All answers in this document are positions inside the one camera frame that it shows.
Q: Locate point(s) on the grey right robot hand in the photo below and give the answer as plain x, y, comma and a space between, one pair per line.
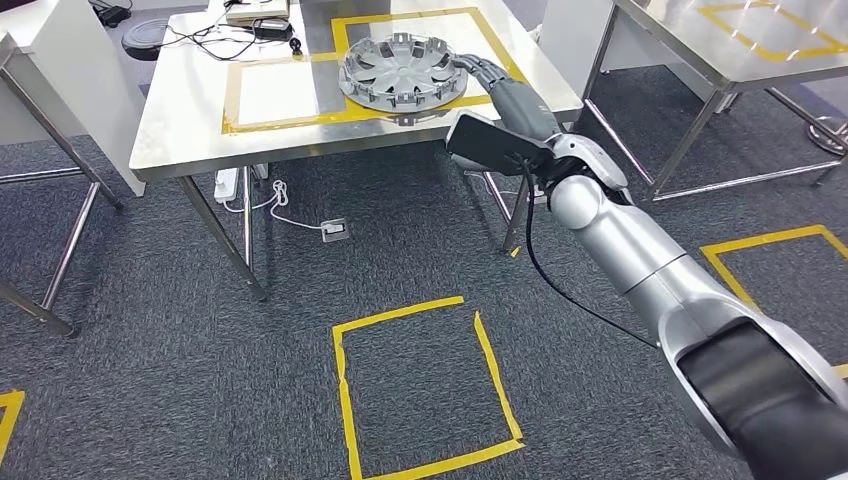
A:
523, 106

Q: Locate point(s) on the silver wheel hubcap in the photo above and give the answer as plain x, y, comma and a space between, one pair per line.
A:
401, 73

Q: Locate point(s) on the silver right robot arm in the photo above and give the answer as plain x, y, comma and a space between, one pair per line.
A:
629, 245

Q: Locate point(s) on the yellow workbench tape outline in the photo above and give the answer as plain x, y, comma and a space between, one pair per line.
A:
341, 33

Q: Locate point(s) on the steel workbench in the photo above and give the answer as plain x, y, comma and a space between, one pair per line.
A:
185, 132

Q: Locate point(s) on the grey floor socket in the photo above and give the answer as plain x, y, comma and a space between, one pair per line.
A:
335, 230

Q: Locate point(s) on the yellow floor tape rectangle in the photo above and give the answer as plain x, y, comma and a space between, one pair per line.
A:
722, 272
344, 397

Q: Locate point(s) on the black power adapter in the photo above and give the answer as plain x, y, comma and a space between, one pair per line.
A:
272, 30
112, 14

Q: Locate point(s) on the white flat device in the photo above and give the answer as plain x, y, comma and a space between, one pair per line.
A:
258, 10

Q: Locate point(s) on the cardboard box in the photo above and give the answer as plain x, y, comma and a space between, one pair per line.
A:
238, 22

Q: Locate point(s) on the chrome round base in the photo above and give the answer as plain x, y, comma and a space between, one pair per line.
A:
828, 136

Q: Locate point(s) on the white power strip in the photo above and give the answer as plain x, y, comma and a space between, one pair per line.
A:
225, 185

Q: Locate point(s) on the black round stool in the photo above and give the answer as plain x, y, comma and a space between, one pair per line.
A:
142, 36

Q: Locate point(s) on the white board panel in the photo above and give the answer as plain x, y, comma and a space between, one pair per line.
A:
66, 99

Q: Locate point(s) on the yellow floor tape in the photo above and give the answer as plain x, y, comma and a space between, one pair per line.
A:
10, 424

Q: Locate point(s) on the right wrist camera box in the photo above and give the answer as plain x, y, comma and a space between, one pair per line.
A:
497, 146

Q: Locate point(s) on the steel frame table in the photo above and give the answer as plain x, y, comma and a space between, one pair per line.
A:
69, 245

